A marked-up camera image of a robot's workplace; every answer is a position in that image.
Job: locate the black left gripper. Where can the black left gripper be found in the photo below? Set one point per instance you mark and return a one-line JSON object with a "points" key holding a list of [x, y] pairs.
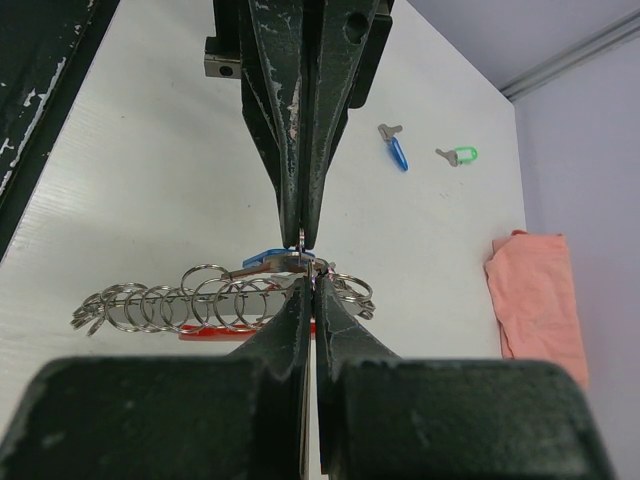
{"points": [[268, 39]]}

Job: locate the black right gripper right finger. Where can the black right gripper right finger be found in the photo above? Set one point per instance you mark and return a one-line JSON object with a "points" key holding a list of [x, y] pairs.
{"points": [[385, 417]]}

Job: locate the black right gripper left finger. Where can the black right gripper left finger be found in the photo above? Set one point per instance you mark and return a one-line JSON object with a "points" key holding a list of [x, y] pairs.
{"points": [[244, 415]]}

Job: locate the metal key organizer red handle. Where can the metal key organizer red handle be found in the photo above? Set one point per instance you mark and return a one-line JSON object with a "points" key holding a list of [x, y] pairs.
{"points": [[205, 306]]}

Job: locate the key with dark blue tag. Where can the key with dark blue tag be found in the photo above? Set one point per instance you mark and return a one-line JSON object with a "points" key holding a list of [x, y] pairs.
{"points": [[277, 260]]}

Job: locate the key with green tag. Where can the key with green tag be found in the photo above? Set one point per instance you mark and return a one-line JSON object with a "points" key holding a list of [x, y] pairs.
{"points": [[459, 156]]}

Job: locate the folded pink cloth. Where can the folded pink cloth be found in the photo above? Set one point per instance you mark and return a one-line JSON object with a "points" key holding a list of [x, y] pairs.
{"points": [[531, 285]]}

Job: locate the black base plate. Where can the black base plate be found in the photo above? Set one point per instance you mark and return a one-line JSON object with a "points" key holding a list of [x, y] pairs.
{"points": [[47, 48]]}

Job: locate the aluminium corner frame post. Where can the aluminium corner frame post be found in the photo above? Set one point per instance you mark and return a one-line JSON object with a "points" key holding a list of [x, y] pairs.
{"points": [[604, 40]]}

